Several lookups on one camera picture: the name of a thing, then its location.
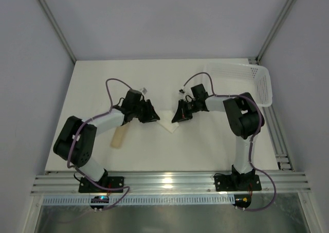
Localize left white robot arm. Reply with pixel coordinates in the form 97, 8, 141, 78
53, 89, 160, 193

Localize right aluminium frame post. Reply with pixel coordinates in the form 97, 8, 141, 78
255, 0, 297, 64

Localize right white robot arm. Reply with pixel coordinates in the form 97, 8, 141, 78
172, 84, 265, 192

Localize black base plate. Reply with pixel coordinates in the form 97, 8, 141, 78
214, 173, 262, 192
78, 176, 124, 193

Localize left aluminium frame post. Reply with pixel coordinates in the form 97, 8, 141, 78
36, 0, 77, 64

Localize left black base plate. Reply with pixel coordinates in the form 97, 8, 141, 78
78, 176, 124, 193

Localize aluminium frame post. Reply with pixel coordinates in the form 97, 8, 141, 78
36, 0, 77, 64
255, 0, 297, 64

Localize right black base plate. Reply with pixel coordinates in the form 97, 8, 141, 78
214, 173, 262, 192

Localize white plastic basket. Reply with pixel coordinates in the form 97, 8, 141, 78
205, 62, 272, 107

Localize white slotted cable duct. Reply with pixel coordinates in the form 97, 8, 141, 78
42, 193, 235, 206

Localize white paper napkin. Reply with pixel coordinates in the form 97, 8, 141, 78
157, 110, 179, 134

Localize right side aluminium rail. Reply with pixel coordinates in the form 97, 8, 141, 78
263, 105, 295, 172

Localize aluminium mounting rail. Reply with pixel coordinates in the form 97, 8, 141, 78
31, 171, 311, 194

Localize beige utensil case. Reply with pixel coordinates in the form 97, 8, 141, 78
110, 124, 129, 149

